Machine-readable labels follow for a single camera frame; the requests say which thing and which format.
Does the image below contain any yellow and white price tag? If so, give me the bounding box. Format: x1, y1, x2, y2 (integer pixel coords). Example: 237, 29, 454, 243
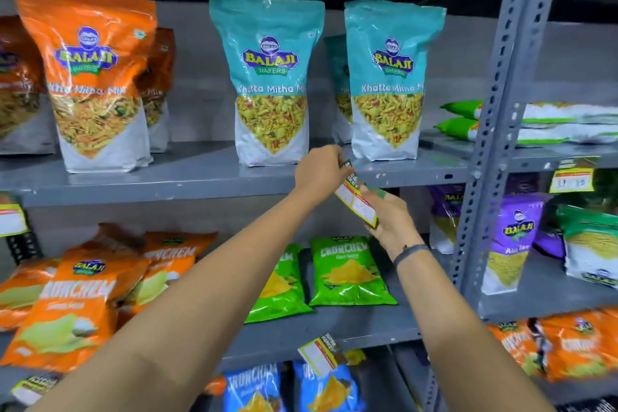
334, 160, 379, 229

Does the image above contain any person's right hand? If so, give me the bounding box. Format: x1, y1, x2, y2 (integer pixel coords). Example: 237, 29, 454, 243
360, 185, 426, 261

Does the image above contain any large teal snack mix bag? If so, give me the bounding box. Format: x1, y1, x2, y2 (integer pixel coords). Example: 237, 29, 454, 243
323, 33, 354, 145
344, 0, 447, 162
209, 0, 325, 167

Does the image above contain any black wristband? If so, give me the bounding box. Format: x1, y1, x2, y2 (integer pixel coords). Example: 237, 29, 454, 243
393, 244, 431, 268

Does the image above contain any purple snack bag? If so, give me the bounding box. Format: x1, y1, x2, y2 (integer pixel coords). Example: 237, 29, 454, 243
533, 227, 566, 259
428, 184, 465, 255
481, 193, 551, 296

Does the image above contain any green and white snack packet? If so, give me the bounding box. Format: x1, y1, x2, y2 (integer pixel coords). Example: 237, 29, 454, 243
434, 117, 618, 146
440, 100, 618, 126

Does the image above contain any dark perforated shelf upright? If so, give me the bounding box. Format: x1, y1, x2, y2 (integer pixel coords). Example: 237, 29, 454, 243
5, 213, 44, 266

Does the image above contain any person's right forearm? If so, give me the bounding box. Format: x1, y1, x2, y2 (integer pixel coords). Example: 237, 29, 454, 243
395, 247, 557, 412

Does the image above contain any person's left hand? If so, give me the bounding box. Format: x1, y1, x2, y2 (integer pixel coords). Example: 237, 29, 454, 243
295, 145, 356, 208

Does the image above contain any green and white snack bag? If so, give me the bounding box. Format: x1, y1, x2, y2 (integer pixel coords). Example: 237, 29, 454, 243
557, 205, 618, 288

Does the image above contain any orange chips bag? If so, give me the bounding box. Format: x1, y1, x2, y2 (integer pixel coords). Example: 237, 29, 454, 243
80, 222, 144, 255
537, 308, 618, 383
0, 247, 151, 374
117, 231, 219, 317
487, 319, 547, 378
0, 258, 61, 331

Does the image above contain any green chips bag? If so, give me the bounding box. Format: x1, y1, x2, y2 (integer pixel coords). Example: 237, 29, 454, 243
244, 243, 315, 324
308, 235, 398, 307

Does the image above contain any blue chips bag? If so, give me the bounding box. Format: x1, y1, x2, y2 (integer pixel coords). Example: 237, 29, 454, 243
222, 363, 286, 412
293, 360, 367, 412

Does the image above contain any yellow shelf price tag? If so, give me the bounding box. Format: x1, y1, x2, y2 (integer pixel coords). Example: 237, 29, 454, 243
0, 193, 29, 238
297, 333, 346, 378
10, 372, 62, 407
549, 156, 600, 194

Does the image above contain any person's left forearm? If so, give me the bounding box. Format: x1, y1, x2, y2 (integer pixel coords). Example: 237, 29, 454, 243
28, 189, 323, 412

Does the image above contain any large orange snack mix bag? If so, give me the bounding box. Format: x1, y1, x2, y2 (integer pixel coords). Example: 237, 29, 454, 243
136, 27, 176, 154
4, 0, 158, 174
0, 15, 59, 156

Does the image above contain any grey perforated metal shelf upright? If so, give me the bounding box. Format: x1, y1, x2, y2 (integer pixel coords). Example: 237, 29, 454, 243
421, 0, 567, 412

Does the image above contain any grey metal shelf board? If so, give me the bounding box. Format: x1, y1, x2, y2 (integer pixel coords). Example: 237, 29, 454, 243
477, 250, 618, 324
419, 131, 618, 174
0, 136, 472, 209
212, 245, 422, 375

